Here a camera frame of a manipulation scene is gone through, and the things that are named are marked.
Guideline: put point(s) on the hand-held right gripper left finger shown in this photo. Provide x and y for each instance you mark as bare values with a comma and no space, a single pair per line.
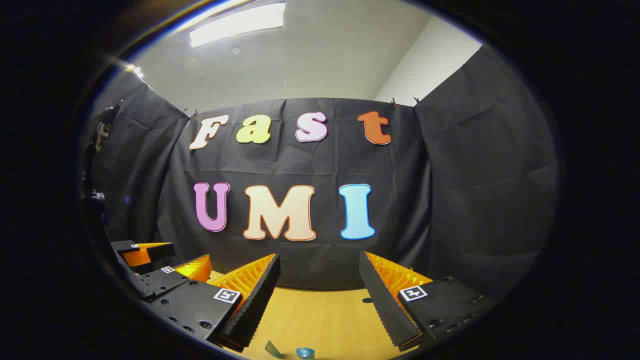
252,305

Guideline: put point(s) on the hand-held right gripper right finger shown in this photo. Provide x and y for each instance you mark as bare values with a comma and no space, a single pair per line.
385,305

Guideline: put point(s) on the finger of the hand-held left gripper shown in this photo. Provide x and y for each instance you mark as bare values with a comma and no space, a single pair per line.
160,282
162,251

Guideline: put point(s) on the blue skin care bottle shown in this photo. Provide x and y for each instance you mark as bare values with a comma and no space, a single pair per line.
305,353

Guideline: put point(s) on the black backdrop cloth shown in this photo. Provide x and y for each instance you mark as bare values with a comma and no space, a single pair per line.
325,165

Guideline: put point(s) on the ceiling light panel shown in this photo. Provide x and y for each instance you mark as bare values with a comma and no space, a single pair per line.
235,22

